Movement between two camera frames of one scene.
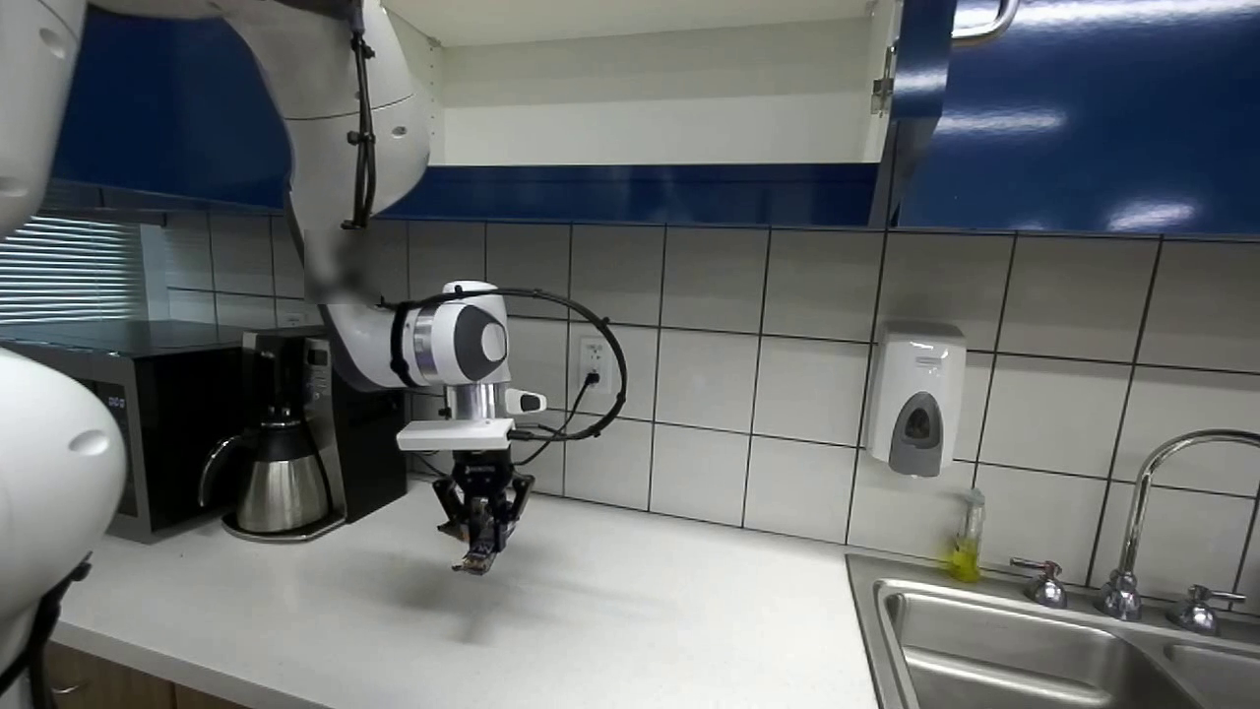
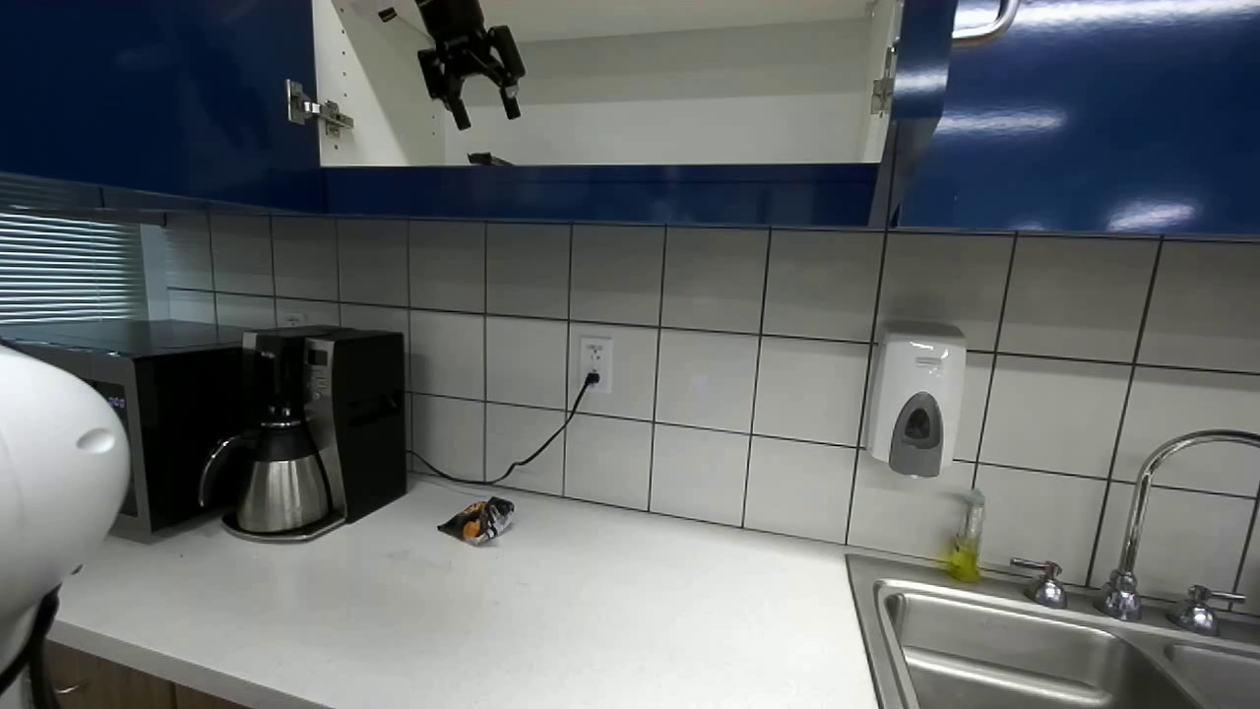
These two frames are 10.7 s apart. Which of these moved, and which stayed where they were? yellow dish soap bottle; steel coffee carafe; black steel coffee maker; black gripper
Moved: black gripper
Stayed: steel coffee carafe; black steel coffee maker; yellow dish soap bottle
